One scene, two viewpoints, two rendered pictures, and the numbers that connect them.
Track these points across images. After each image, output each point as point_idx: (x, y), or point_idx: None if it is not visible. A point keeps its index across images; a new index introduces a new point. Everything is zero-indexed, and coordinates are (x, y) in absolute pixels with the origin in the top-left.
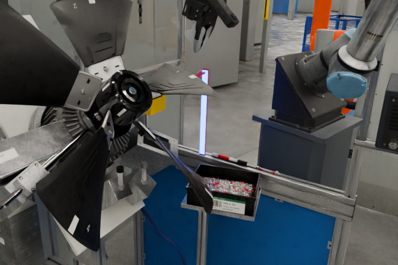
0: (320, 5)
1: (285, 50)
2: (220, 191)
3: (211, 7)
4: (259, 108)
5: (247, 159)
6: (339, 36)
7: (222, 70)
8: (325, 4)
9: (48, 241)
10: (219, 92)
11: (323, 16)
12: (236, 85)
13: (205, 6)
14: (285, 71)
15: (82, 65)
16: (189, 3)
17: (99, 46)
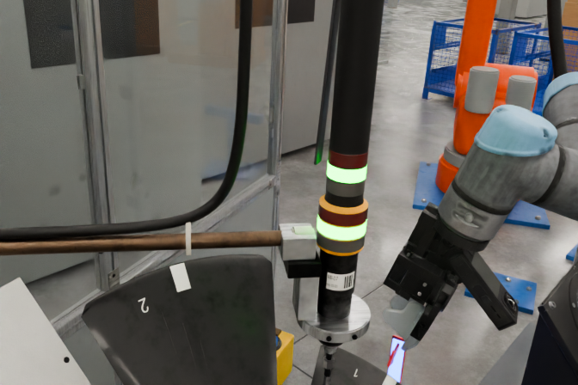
0: (474, 25)
1: (395, 70)
2: None
3: (459, 280)
4: (372, 193)
5: (371, 309)
6: (505, 76)
7: (306, 123)
8: (483, 24)
9: None
10: (303, 161)
11: (478, 43)
12: (328, 144)
13: (448, 282)
14: (562, 335)
15: (108, 254)
16: (406, 268)
17: None
